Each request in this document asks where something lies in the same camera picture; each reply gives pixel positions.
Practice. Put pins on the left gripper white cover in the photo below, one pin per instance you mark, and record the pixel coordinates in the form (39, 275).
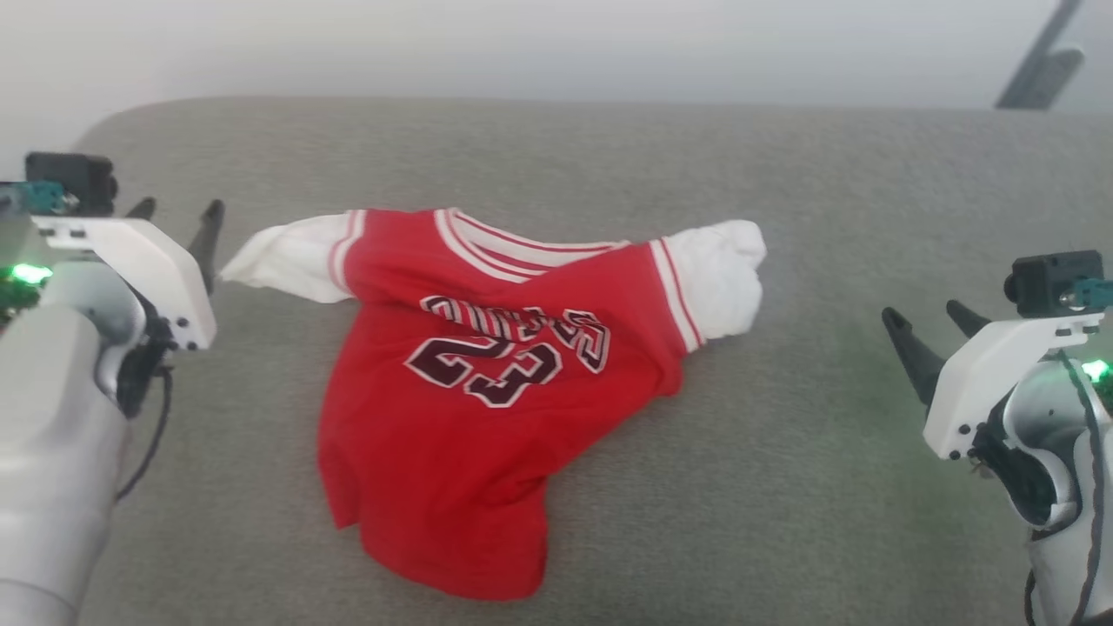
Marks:
(156, 269)

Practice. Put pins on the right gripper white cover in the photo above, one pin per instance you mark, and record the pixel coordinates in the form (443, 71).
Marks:
(983, 382)

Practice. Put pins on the red and white basketball jersey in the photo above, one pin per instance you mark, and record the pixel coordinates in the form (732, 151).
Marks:
(469, 435)

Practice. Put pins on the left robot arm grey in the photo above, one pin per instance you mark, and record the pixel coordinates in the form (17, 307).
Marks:
(52, 435)

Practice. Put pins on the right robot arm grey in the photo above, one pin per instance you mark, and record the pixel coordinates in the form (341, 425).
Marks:
(1061, 522)

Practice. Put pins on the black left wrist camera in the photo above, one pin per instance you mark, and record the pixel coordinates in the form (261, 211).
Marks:
(74, 178)

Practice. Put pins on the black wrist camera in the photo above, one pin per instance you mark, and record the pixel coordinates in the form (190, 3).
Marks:
(1043, 283)
(74, 178)

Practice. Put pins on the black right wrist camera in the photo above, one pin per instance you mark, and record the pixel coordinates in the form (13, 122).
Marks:
(1043, 283)

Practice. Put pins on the teal left camera connector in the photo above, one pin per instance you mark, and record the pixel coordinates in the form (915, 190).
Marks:
(39, 198)

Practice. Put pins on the teal camera connector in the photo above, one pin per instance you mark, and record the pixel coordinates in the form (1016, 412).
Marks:
(1094, 293)
(39, 198)

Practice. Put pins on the teal right camera connector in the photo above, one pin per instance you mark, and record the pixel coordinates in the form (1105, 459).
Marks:
(1094, 293)

